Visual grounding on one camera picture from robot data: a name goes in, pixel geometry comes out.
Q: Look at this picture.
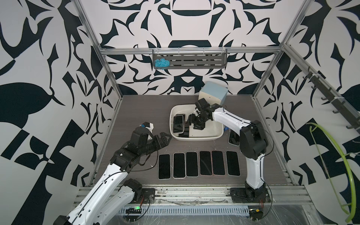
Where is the phone pale blue case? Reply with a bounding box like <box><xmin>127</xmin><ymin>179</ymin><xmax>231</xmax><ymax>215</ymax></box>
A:
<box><xmin>158</xmin><ymin>154</ymin><xmax>171</xmax><ymax>180</ymax></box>

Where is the phone white case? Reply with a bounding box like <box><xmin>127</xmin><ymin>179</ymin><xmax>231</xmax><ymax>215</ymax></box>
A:
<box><xmin>173</xmin><ymin>153</ymin><xmax>186</xmax><ymax>179</ymax></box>

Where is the phone grey case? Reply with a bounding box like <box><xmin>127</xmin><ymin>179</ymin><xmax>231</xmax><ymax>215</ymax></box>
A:
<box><xmin>186</xmin><ymin>152</ymin><xmax>199</xmax><ymax>177</ymax></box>

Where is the phone dark case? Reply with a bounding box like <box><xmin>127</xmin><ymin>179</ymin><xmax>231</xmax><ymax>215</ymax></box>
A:
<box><xmin>199</xmin><ymin>151</ymin><xmax>212</xmax><ymax>176</ymax></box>

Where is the phone pink case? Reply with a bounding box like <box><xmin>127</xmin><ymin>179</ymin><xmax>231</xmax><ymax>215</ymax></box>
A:
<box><xmin>226</xmin><ymin>151</ymin><xmax>241</xmax><ymax>176</ymax></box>
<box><xmin>211</xmin><ymin>151</ymin><xmax>225</xmax><ymax>175</ymax></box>

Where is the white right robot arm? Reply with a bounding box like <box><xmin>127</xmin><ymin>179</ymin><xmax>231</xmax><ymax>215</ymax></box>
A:
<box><xmin>189</xmin><ymin>98</ymin><xmax>269</xmax><ymax>198</ymax></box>

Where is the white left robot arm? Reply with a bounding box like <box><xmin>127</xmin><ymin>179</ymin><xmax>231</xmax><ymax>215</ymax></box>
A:
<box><xmin>54</xmin><ymin>122</ymin><xmax>172</xmax><ymax>225</ymax></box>

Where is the white storage basin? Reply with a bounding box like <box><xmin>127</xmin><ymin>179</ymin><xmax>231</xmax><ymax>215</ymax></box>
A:
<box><xmin>169</xmin><ymin>104</ymin><xmax>224</xmax><ymax>142</ymax></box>

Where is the phone cream case in basin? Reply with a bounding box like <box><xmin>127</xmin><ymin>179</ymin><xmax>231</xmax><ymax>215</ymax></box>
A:
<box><xmin>172</xmin><ymin>114</ymin><xmax>185</xmax><ymax>134</ymax></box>

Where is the phone dark lying in basin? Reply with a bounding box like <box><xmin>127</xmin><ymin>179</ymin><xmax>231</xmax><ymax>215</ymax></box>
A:
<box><xmin>179</xmin><ymin>122</ymin><xmax>191</xmax><ymax>138</ymax></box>

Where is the light blue drawer cabinet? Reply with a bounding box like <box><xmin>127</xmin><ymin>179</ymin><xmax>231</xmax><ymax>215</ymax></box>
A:
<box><xmin>198</xmin><ymin>82</ymin><xmax>228</xmax><ymax>106</ymax></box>

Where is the blue crumpled cloth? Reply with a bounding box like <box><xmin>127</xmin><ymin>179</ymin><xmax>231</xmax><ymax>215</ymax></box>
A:
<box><xmin>154</xmin><ymin>58</ymin><xmax>171</xmax><ymax>69</ymax></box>

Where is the small electronics board left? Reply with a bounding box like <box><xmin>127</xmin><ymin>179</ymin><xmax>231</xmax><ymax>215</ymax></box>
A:
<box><xmin>125</xmin><ymin>206</ymin><xmax>142</xmax><ymax>215</ymax></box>

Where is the small electronics board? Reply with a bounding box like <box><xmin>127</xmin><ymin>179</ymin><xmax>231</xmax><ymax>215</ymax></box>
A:
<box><xmin>125</xmin><ymin>206</ymin><xmax>142</xmax><ymax>215</ymax></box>
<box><xmin>249</xmin><ymin>209</ymin><xmax>263</xmax><ymax>221</ymax></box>

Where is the small electronics board right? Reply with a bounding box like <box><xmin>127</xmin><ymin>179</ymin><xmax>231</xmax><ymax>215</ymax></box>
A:
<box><xmin>249</xmin><ymin>209</ymin><xmax>263</xmax><ymax>221</ymax></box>

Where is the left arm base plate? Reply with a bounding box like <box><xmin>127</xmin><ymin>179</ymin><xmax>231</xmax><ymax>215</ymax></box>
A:
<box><xmin>130</xmin><ymin>187</ymin><xmax>155</xmax><ymax>204</ymax></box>

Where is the grey slotted wall rack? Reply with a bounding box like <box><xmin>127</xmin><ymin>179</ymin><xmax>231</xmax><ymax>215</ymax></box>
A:
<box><xmin>152</xmin><ymin>48</ymin><xmax>227</xmax><ymax>69</ymax></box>

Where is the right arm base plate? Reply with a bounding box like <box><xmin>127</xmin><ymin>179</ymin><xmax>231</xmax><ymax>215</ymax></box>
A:
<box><xmin>230</xmin><ymin>187</ymin><xmax>269</xmax><ymax>203</ymax></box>

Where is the dark wall hook rail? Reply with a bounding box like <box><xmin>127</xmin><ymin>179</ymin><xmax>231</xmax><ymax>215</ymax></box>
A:
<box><xmin>303</xmin><ymin>66</ymin><xmax>360</xmax><ymax>133</ymax></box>

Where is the green hose loop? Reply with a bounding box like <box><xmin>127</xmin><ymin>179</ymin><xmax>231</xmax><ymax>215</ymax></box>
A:
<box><xmin>305</xmin><ymin>122</ymin><xmax>358</xmax><ymax>223</ymax></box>

